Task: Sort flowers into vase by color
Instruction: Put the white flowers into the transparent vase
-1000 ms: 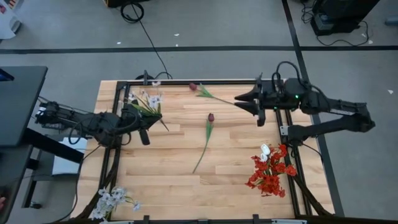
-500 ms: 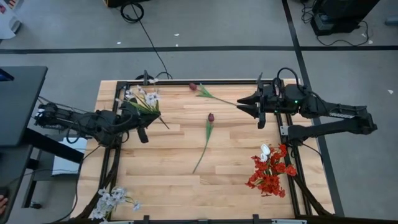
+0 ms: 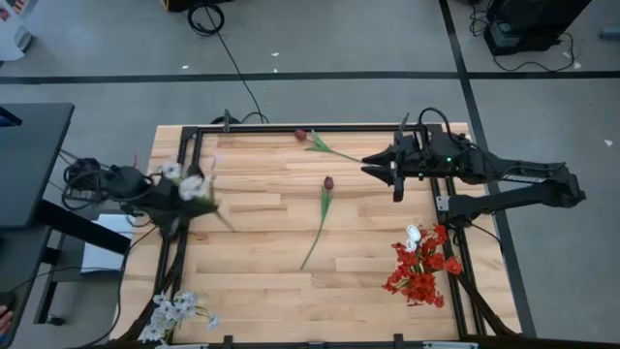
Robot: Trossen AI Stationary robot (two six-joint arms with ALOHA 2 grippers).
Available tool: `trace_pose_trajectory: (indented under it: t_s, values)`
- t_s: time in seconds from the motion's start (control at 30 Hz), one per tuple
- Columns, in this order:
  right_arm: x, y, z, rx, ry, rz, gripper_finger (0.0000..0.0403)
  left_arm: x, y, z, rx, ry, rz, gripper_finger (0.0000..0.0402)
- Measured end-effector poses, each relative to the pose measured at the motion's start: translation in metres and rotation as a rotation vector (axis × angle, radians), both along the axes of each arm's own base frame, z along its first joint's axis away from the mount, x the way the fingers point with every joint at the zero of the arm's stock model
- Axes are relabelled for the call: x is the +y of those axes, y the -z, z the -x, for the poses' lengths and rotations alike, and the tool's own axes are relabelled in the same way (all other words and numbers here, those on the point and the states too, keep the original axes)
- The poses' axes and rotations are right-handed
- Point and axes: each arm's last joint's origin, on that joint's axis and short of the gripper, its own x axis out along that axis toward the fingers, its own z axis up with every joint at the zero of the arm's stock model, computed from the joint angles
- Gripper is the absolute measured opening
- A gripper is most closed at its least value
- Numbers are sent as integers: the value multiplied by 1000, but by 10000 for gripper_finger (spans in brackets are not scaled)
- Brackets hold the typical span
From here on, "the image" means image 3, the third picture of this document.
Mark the black equipment cart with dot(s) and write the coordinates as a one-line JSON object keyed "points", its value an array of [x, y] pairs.
{"points": [[533, 19]]}

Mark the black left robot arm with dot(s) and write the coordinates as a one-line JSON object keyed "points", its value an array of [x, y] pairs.
{"points": [[128, 183]]}

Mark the white trash bin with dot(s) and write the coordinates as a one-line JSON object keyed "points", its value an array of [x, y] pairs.
{"points": [[14, 39]]}

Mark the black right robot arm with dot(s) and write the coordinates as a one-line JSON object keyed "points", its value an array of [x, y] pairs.
{"points": [[533, 194]]}

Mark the white flat box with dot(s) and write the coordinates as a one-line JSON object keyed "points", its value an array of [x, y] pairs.
{"points": [[106, 247]]}

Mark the dark red artificial tulip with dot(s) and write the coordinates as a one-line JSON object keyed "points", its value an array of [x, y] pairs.
{"points": [[300, 135], [328, 183]]}

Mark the person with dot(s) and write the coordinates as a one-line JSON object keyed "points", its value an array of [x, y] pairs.
{"points": [[4, 320]]}

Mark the black aluminium table frame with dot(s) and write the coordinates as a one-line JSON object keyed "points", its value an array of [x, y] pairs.
{"points": [[290, 129]]}

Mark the red artificial flower bunch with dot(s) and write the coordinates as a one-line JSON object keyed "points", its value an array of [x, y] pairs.
{"points": [[453, 265], [421, 283]]}

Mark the white artificial flower bunch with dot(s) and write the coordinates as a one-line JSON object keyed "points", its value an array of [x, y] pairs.
{"points": [[169, 310], [194, 186]]}

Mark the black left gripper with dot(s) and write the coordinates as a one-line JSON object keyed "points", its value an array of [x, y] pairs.
{"points": [[167, 208]]}

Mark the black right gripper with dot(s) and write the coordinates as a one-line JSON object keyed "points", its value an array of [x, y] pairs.
{"points": [[398, 189]]}

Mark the black office desk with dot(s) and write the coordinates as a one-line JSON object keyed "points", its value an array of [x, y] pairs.
{"points": [[34, 160]]}

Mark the small white blossom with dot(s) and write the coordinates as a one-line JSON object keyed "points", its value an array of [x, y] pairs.
{"points": [[413, 233]]}

